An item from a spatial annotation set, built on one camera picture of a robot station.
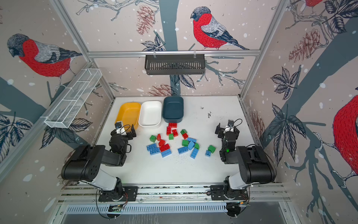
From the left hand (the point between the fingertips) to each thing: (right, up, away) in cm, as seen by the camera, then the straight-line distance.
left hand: (124, 125), depth 89 cm
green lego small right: (+48, -13, +1) cm, 50 cm away
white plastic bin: (+12, +7, +21) cm, 25 cm away
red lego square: (+33, -6, +8) cm, 34 cm away
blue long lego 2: (+46, -18, -2) cm, 49 cm away
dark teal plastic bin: (+30, +11, +24) cm, 40 cm away
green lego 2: (+57, -15, -1) cm, 59 cm away
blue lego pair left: (+19, -16, +2) cm, 25 cm away
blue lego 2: (+43, -10, +4) cm, 45 cm away
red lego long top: (+28, -5, +9) cm, 30 cm away
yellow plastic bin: (-5, +7, +20) cm, 22 cm away
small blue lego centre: (+44, -13, 0) cm, 46 cm away
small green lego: (+30, -9, +6) cm, 32 cm away
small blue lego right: (+55, -18, -1) cm, 58 cm away
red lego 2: (+40, -8, +6) cm, 41 cm away
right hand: (+68, 0, +1) cm, 68 cm away
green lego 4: (+39, -5, +8) cm, 40 cm away
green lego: (+18, -9, +4) cm, 21 cm away
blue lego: (+39, -16, +1) cm, 42 cm away
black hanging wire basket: (+21, +42, +6) cm, 47 cm away
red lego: (+26, -14, +1) cm, 30 cm away
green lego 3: (+40, -12, +3) cm, 42 cm away
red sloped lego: (+22, -9, +5) cm, 24 cm away
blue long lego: (+28, -17, -1) cm, 33 cm away
